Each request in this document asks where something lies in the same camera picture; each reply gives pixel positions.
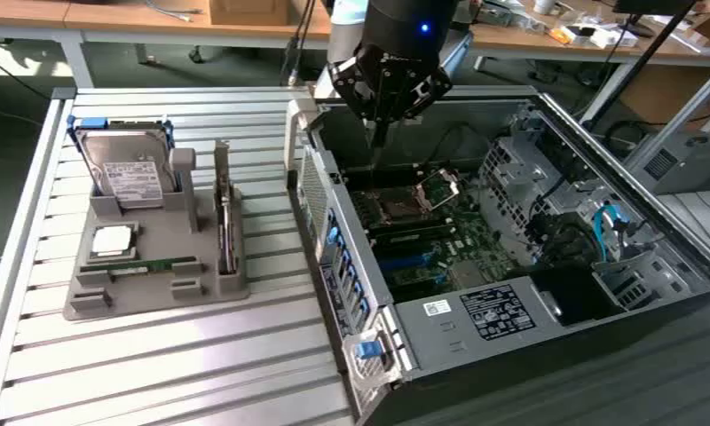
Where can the aluminium profile frame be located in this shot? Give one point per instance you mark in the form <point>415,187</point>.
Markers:
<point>687,108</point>

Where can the silver CPU chip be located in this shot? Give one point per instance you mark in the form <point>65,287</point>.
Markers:
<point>112,242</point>

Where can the black monitor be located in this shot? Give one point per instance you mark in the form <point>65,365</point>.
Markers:
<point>639,5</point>

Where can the thin metal locking lever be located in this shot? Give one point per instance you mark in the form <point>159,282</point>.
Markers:
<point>372,186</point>

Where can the black stand pole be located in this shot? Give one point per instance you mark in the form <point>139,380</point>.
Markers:
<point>645,57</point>

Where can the grey plastic parts rack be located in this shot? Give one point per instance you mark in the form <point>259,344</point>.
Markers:
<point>141,297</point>

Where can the silver chipset heatsink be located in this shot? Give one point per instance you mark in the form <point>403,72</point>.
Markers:
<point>469,274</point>

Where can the grey power supply with labels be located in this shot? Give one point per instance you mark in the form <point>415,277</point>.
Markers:
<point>437,341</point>

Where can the grey computer tower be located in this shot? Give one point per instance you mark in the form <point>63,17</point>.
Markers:
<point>704,168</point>

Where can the green RAM stick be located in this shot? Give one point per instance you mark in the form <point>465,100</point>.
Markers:
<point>148,266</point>

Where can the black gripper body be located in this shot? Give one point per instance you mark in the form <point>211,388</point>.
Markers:
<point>408,26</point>

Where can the open grey PC case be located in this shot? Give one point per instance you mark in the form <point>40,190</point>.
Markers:
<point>311,177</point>

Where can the graphics card with black fan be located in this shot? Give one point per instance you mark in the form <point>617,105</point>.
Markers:
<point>228,231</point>

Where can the blue expansion slot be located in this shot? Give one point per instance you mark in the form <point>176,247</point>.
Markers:
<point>403,262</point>

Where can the grey metal device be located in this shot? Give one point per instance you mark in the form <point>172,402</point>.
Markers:
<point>503,13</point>

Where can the white packaging box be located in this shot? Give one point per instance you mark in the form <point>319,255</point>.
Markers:
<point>612,40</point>

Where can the CPU socket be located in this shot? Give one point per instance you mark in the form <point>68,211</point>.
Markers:
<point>399,206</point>

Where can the silver perforated disk bay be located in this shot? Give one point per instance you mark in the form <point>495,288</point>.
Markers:
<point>512,168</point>

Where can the white cup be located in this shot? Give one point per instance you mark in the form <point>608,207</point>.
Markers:
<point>545,5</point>

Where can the black caster wheel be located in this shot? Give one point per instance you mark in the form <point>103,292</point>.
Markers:
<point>196,54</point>

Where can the blue case latch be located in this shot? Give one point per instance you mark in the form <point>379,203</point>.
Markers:
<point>367,349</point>

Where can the wooden desk white frame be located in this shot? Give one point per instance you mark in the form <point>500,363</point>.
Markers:
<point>35,18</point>
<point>509,42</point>

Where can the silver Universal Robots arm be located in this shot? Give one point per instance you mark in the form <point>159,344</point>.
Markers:
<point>343,40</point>

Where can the hard disk in blue caddy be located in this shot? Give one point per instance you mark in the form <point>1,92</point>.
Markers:
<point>124,151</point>

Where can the green motherboard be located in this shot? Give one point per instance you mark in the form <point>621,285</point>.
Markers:
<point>480,248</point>

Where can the metal socket cover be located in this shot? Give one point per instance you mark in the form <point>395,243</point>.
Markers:
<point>447,174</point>

